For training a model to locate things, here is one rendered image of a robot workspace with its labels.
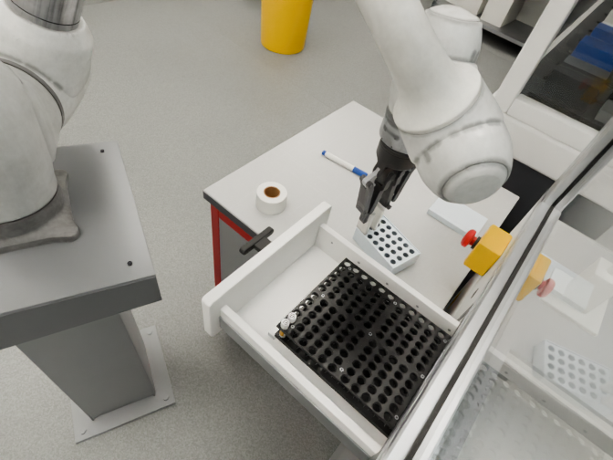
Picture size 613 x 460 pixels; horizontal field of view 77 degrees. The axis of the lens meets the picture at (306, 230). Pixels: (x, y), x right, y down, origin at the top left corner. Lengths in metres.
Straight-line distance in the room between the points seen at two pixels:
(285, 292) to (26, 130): 0.46
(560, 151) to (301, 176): 0.68
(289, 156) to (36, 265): 0.62
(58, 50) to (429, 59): 0.57
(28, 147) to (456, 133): 0.58
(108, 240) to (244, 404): 0.89
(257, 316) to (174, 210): 1.33
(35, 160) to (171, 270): 1.10
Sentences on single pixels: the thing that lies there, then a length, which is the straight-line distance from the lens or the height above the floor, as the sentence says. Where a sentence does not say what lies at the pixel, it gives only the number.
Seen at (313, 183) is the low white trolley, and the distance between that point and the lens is 0.99.
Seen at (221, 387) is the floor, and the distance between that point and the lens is 1.50.
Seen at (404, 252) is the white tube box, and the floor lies 0.79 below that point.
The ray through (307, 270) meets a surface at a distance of 0.72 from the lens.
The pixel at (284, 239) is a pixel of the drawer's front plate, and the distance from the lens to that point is 0.64.
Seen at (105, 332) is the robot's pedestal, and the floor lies 0.53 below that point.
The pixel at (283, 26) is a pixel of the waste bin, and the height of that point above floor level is 0.21.
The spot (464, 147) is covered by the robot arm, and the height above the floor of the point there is 1.20.
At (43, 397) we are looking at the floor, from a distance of 1.62.
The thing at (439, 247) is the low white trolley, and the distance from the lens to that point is 0.96.
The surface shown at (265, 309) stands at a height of 0.84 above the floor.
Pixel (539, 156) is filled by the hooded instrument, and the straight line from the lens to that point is 1.25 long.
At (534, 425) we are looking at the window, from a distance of 0.26.
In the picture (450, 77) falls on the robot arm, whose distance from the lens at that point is 0.46.
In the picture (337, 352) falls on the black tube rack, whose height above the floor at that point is 0.90.
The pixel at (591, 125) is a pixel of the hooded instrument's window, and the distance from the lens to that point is 1.22.
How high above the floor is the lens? 1.43
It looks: 49 degrees down
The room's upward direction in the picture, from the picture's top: 13 degrees clockwise
